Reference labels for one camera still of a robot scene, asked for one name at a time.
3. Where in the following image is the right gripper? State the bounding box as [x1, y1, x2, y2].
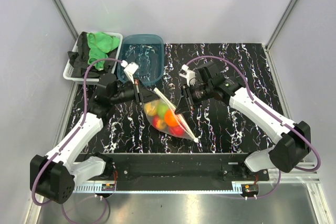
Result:
[175, 82, 213, 115]

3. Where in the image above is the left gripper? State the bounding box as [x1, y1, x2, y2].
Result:
[111, 77, 161, 105]

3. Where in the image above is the orange fake fruit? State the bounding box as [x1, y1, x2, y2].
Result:
[164, 110, 179, 127]

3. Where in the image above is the clear polka dot zip bag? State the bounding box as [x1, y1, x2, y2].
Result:
[143, 88, 199, 143]

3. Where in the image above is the red fake apple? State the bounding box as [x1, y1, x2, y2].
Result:
[169, 125, 185, 137]

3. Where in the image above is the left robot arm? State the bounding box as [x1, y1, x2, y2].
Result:
[30, 73, 159, 206]

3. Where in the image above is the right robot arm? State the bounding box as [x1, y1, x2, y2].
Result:
[175, 62, 311, 180]

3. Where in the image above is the yellow fake lemon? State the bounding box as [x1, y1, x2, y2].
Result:
[144, 101, 158, 116]

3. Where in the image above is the green fake apple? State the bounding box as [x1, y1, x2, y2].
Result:
[157, 103, 170, 118]

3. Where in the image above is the red yellow fake peach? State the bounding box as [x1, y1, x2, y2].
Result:
[152, 115, 167, 131]

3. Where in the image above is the blue translucent plastic tub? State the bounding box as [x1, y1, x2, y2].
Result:
[119, 34, 165, 86]

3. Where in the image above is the green cloth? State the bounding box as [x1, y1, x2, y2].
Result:
[87, 32, 120, 65]

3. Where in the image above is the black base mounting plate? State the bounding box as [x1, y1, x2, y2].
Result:
[83, 153, 270, 191]

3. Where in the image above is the black cloth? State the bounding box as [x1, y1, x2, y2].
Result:
[68, 31, 118, 78]

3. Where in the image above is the white plastic basket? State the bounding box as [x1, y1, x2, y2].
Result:
[63, 31, 123, 85]

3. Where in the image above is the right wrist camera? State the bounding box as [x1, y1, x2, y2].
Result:
[178, 65, 196, 86]

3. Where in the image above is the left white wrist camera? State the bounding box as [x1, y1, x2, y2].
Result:
[121, 60, 139, 84]

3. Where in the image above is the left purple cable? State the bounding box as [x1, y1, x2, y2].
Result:
[31, 58, 127, 222]

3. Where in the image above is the slotted cable duct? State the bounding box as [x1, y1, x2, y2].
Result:
[73, 182, 243, 194]

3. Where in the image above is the left aluminium frame post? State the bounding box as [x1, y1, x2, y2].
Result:
[52, 0, 79, 39]

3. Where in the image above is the aluminium frame post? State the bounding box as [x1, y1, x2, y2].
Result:
[265, 0, 316, 50]
[52, 0, 79, 39]

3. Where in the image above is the right aluminium frame post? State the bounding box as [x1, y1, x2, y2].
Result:
[265, 0, 316, 50]

